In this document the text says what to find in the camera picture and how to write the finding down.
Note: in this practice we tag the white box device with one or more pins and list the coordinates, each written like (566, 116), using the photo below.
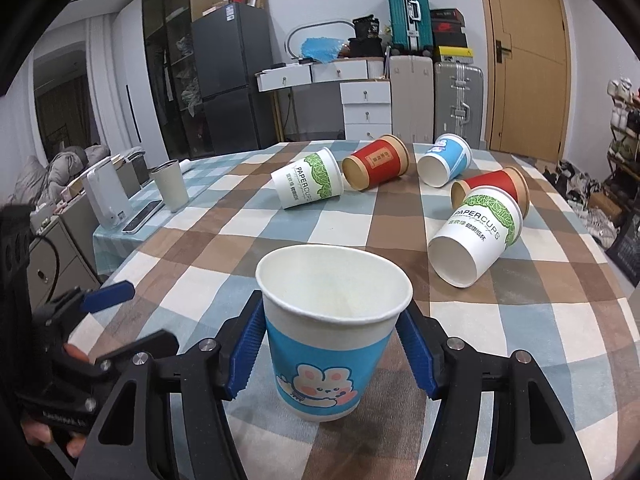
(106, 195)

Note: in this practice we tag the teal suitcase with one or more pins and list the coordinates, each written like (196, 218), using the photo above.
(411, 27)

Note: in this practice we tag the wooden door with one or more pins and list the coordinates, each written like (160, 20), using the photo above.
(529, 77)

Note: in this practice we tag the grey sofa with blankets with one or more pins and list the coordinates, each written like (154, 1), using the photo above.
(37, 184)

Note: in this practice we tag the black refrigerator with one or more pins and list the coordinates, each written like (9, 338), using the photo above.
(231, 46)

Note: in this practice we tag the shoe rack with shoes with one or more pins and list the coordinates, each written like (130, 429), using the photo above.
(622, 154)

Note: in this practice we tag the white green paper cup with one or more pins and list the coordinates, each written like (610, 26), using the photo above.
(314, 177)
(475, 236)

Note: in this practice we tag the red paper cup right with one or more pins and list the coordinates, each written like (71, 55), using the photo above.
(509, 179)

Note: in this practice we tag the white green paper cup far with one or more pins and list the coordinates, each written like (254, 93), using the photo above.
(314, 177)

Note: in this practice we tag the white green paper cup near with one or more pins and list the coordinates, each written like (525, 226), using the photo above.
(475, 236)

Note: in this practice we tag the white drawer desk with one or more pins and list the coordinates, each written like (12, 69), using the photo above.
(366, 99)

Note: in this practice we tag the grey side cabinet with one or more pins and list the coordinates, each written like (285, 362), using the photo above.
(51, 273)

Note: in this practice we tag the red paper cup far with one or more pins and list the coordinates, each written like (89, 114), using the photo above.
(382, 160)

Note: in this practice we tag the blue plastic bag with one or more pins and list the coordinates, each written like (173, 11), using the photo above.
(322, 49)

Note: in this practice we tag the dark glass cabinet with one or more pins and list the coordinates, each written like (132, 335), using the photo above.
(169, 52)

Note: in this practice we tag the white suitcase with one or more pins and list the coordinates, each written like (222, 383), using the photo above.
(412, 94)

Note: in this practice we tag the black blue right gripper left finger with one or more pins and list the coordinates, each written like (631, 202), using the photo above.
(132, 436)

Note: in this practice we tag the white tumbler mug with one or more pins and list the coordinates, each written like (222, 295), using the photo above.
(169, 181)

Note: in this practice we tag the silver suitcase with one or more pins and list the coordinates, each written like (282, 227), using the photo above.
(459, 101)

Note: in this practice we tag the smartphone on table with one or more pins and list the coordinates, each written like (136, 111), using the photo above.
(142, 216)

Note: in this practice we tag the checkered tablecloth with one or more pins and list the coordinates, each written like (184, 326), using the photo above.
(552, 294)

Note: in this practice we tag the blue bunny paper cup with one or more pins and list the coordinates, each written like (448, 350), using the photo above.
(330, 311)

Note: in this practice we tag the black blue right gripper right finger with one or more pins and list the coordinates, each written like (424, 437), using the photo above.
(531, 436)

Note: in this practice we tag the red paper cup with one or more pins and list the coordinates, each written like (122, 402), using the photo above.
(382, 160)
(509, 179)

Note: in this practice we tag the black red shoe box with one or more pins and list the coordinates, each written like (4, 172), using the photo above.
(448, 28)

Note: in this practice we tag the blue white paper cup far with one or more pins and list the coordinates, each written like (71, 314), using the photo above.
(448, 157)

